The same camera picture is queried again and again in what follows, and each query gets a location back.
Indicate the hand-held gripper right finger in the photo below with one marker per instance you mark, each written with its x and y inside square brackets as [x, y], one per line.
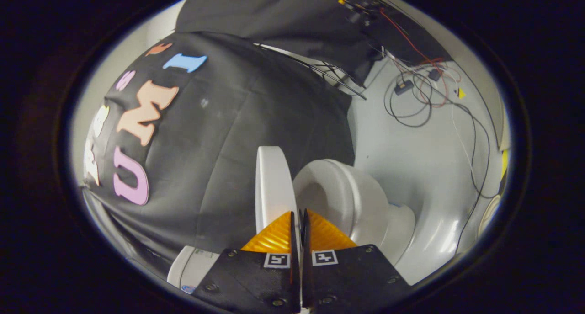
[307, 282]

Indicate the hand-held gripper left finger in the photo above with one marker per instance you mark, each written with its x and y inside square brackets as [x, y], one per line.
[295, 282]

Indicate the white toilet lid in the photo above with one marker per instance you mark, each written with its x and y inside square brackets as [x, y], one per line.
[272, 186]

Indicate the white toilet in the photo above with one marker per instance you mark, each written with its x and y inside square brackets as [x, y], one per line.
[347, 199]

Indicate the black backdrop cloth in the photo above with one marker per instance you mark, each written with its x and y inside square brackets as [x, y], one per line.
[228, 145]

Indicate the black tripod stand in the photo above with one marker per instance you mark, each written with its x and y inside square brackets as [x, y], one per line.
[320, 71]

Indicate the small black power adapter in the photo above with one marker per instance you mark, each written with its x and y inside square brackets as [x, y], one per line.
[403, 87]

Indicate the small yellow triangle piece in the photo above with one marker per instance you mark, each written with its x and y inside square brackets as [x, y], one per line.
[460, 93]

